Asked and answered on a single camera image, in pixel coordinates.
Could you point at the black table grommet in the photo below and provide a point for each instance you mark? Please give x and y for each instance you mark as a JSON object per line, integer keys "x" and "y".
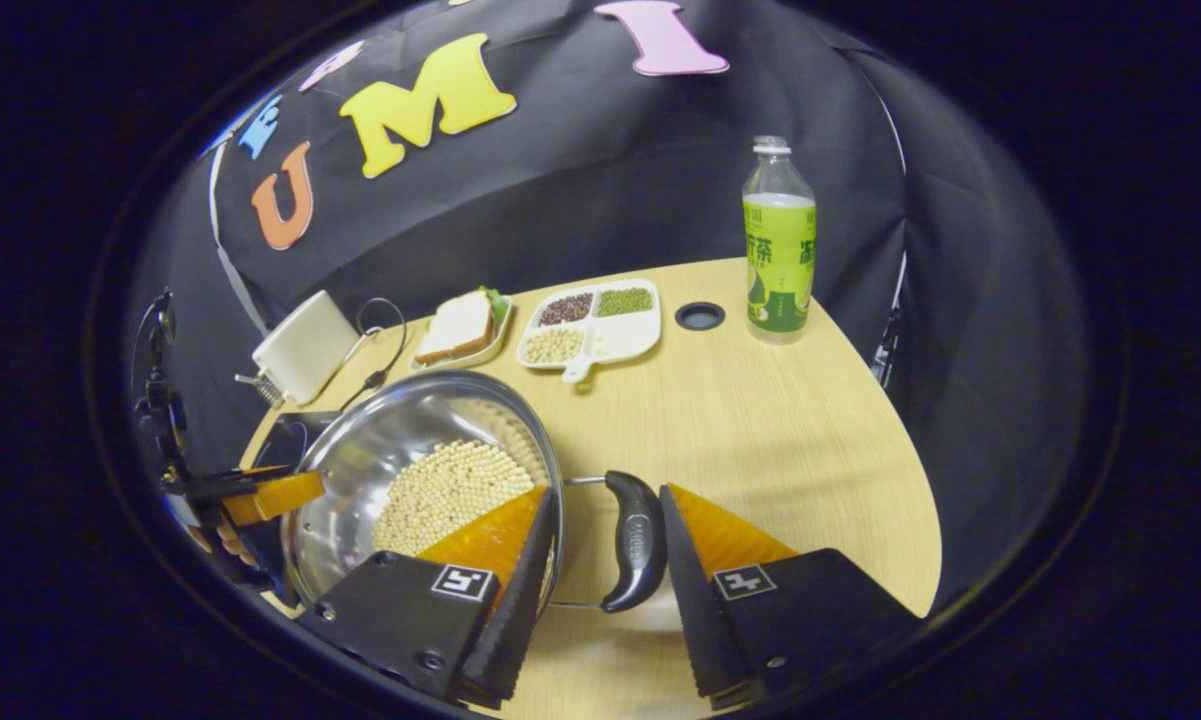
{"x": 700, "y": 316}

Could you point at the green drink bottle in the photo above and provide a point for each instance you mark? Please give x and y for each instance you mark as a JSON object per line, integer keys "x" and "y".
{"x": 780, "y": 270}

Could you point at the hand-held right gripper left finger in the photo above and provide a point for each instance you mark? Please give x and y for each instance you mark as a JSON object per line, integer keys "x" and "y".
{"x": 525, "y": 620}

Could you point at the black backdrop cloth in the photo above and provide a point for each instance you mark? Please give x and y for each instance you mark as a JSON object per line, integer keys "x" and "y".
{"x": 580, "y": 180}

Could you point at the white toaster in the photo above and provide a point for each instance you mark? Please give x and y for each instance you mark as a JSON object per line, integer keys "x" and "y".
{"x": 305, "y": 350}

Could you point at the black induction cooktop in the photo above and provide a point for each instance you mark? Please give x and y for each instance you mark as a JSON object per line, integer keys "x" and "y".
{"x": 280, "y": 440}

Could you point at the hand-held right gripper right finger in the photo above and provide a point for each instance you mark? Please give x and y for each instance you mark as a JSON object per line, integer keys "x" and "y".
{"x": 695, "y": 610}

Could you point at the small sandwich plate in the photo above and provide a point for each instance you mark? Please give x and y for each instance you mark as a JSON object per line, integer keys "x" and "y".
{"x": 470, "y": 360}

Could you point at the pile of soybeans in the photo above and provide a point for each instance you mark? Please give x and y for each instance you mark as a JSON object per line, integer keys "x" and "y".
{"x": 440, "y": 490}

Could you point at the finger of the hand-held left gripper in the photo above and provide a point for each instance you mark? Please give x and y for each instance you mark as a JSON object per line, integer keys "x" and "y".
{"x": 210, "y": 485}
{"x": 280, "y": 495}

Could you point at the white divided bean tray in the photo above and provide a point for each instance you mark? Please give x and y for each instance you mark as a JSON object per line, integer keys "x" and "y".
{"x": 625, "y": 340}

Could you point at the stainless steel pot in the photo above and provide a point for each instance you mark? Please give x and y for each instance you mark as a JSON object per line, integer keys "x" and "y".
{"x": 360, "y": 470}

